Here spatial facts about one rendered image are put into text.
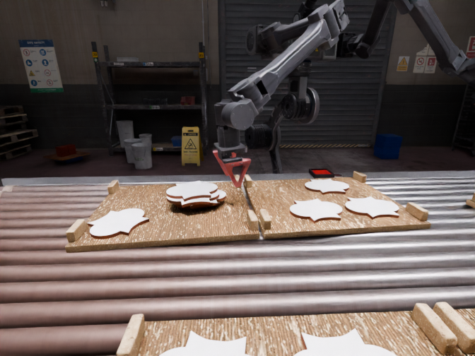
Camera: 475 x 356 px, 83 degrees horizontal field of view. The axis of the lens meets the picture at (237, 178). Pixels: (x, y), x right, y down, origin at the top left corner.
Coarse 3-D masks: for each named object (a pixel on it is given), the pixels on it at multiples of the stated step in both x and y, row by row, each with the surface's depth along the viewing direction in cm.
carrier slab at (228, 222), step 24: (120, 192) 83; (144, 192) 83; (240, 192) 83; (96, 216) 68; (168, 216) 68; (192, 216) 68; (216, 216) 68; (240, 216) 68; (96, 240) 58; (120, 240) 58; (144, 240) 58; (168, 240) 58; (192, 240) 59; (216, 240) 60
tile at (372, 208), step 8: (352, 200) 76; (360, 200) 76; (368, 200) 76; (376, 200) 76; (352, 208) 70; (360, 208) 70; (368, 208) 70; (376, 208) 70; (384, 208) 70; (392, 208) 70; (368, 216) 68; (376, 216) 67; (384, 216) 68; (392, 216) 68
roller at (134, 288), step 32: (0, 288) 47; (32, 288) 47; (64, 288) 47; (96, 288) 47; (128, 288) 47; (160, 288) 47; (192, 288) 47; (224, 288) 48; (256, 288) 48; (288, 288) 48; (320, 288) 48; (352, 288) 49; (384, 288) 49
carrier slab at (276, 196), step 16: (256, 192) 83; (272, 192) 83; (288, 192) 83; (304, 192) 83; (352, 192) 83; (368, 192) 83; (256, 208) 73; (272, 208) 73; (288, 208) 73; (400, 208) 73; (272, 224) 64; (288, 224) 64; (304, 224) 64; (320, 224) 64; (336, 224) 64; (352, 224) 64; (368, 224) 64; (384, 224) 64; (400, 224) 64; (416, 224) 65
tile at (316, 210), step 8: (312, 200) 76; (296, 208) 70; (304, 208) 70; (312, 208) 70; (320, 208) 70; (328, 208) 70; (336, 208) 70; (296, 216) 68; (304, 216) 67; (312, 216) 66; (320, 216) 66; (328, 216) 66; (336, 216) 66
